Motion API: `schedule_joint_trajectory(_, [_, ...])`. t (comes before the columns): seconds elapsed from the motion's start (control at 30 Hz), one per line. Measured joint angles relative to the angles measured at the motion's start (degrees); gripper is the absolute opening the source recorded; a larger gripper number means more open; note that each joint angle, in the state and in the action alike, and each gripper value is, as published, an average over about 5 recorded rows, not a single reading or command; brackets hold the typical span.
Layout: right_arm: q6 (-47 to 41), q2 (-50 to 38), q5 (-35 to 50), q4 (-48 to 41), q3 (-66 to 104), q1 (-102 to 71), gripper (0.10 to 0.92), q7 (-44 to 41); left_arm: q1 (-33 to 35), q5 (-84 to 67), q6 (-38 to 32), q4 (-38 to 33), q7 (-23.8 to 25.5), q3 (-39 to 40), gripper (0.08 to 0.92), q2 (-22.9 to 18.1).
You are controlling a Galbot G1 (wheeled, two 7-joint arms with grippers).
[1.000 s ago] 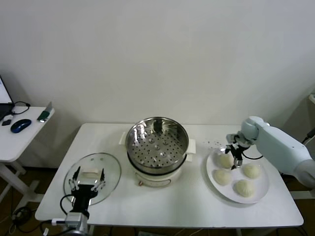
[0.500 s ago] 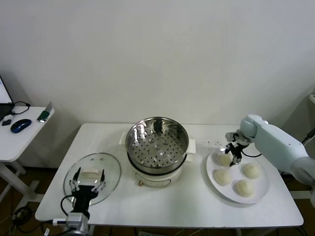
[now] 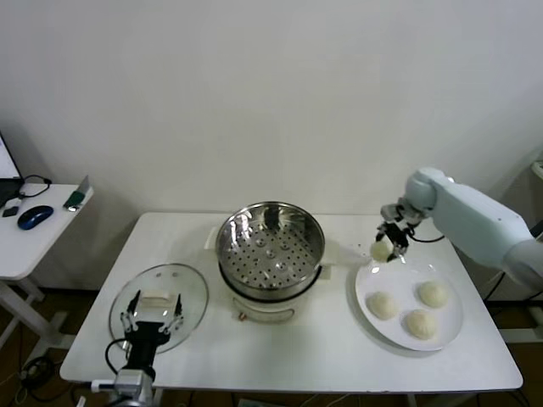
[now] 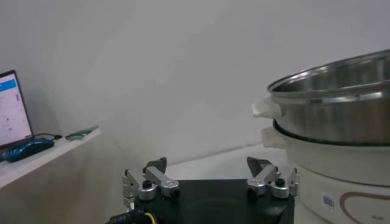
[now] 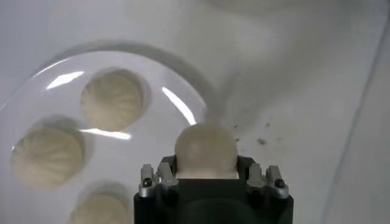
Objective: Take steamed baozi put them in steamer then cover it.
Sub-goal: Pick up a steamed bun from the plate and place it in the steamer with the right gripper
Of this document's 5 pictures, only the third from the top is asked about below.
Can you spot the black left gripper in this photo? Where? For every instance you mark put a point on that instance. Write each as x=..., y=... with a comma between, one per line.
x=144, y=339

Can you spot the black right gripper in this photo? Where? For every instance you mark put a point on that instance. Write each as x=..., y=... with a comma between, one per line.
x=397, y=237

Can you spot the white steamed baozi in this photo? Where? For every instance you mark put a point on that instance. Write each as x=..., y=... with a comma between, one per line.
x=420, y=324
x=380, y=251
x=382, y=304
x=432, y=293

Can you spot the round glass lid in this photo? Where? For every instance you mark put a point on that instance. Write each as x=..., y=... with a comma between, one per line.
x=169, y=280

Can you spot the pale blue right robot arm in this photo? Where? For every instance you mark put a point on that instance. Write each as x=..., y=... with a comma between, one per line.
x=466, y=212

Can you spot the perforated steel steamer basket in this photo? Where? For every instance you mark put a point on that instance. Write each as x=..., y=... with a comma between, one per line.
x=254, y=263

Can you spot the white round plate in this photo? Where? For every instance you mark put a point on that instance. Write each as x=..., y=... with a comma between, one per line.
x=365, y=292

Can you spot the white electric cooker pot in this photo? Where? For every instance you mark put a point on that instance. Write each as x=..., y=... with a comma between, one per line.
x=263, y=311

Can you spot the white side desk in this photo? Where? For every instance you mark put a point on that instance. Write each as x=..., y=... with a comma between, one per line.
x=42, y=241

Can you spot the green and white device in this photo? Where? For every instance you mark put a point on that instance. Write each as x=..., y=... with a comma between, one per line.
x=76, y=198

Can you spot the white floor power strip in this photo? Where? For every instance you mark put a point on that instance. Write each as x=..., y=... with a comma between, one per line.
x=30, y=371

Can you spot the blue computer mouse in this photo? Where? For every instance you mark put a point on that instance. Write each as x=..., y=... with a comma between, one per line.
x=36, y=217

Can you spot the small black adapter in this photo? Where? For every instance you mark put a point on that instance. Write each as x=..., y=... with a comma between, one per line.
x=10, y=211

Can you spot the black laptop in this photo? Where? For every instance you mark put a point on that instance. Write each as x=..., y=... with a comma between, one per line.
x=6, y=188

